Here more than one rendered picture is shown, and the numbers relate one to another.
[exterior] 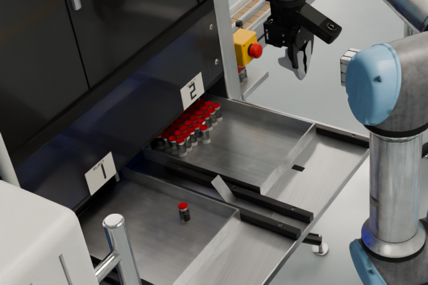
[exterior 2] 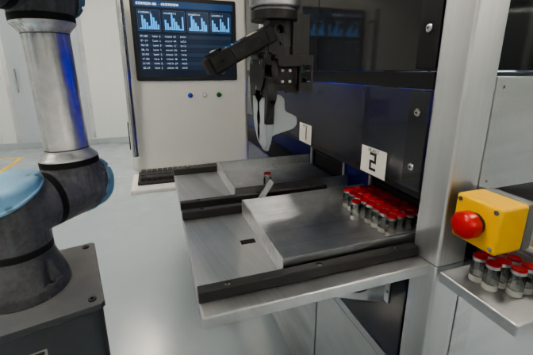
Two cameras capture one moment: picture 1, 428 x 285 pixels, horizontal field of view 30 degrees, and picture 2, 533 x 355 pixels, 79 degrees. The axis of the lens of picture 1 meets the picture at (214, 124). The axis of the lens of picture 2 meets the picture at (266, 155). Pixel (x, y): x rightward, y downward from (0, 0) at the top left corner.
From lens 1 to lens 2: 2.07 m
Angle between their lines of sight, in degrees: 104
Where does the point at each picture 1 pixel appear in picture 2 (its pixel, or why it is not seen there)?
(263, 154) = (293, 234)
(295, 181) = (233, 232)
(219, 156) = (321, 216)
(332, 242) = not seen: outside the picture
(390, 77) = not seen: outside the picture
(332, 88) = not seen: outside the picture
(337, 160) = (220, 265)
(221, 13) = (441, 109)
